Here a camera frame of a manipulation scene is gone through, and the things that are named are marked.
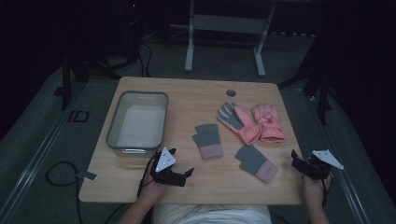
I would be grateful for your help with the black metal stand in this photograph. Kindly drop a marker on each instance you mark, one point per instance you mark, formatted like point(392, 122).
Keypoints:
point(84, 71)
point(314, 84)

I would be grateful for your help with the pink glove with grey palm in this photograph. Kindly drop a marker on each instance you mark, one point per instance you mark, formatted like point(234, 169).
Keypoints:
point(239, 123)

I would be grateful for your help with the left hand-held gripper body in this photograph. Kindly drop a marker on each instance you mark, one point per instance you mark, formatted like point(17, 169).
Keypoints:
point(166, 177)

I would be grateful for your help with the white metal desk frame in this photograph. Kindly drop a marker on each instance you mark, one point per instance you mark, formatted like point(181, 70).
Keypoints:
point(227, 25)

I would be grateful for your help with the pink glove with printed back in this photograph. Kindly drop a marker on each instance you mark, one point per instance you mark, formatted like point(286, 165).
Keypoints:
point(268, 124)

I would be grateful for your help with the grey and pink knit glove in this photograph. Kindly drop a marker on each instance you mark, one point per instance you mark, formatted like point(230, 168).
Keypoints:
point(255, 163)
point(208, 140)

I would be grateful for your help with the black rectangular floor bracket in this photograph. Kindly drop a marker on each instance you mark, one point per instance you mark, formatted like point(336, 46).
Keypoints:
point(78, 116)

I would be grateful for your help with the small grey plug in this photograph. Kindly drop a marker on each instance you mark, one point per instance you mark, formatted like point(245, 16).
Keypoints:
point(87, 176)

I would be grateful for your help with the person's white shirt torso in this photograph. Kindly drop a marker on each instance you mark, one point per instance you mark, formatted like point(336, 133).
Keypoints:
point(211, 214)

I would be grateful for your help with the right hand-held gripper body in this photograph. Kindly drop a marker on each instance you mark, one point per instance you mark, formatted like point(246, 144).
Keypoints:
point(317, 165)

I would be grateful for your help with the person's left hand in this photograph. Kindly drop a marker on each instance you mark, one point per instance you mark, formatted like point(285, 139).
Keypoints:
point(152, 188)

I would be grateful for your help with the grey plastic bin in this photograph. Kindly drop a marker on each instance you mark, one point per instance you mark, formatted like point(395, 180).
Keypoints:
point(137, 124)

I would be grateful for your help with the metal floor rail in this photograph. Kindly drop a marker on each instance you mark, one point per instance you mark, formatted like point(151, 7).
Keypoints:
point(339, 183)
point(34, 158)

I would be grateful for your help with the person's right hand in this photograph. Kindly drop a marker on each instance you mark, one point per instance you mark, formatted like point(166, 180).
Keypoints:
point(313, 189)

